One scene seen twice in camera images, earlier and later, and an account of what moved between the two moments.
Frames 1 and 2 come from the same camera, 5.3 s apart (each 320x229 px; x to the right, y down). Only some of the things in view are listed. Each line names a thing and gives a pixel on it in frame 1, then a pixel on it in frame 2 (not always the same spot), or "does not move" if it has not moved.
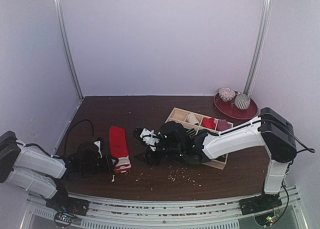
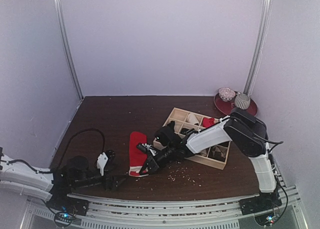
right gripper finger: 137,132 → 143,148
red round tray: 229,108 does not move
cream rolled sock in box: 191,118 does not move
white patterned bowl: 226,94 does not move
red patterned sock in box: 209,123 does not move
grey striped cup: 242,101 does not move
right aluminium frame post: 261,40 does not move
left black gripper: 108,166 → 112,185
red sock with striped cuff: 118,149 → 138,157
